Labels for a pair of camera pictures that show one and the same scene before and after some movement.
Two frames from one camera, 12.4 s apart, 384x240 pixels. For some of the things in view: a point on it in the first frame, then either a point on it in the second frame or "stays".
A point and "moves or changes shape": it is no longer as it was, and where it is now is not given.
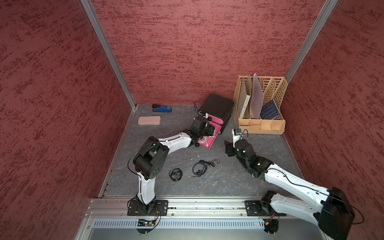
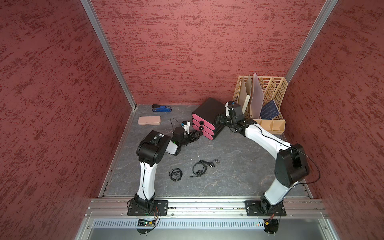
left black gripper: (210, 131) to (193, 135)
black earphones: (199, 173) stays
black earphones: (175, 174) stays
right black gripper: (229, 148) to (220, 120)
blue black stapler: (158, 108) stays
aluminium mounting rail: (107, 208) stays
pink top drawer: (216, 119) moves or changes shape
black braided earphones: (211, 164) stays
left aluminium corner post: (109, 49) stays
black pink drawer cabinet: (218, 109) moves or changes shape
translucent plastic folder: (257, 98) stays
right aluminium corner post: (326, 10) stays
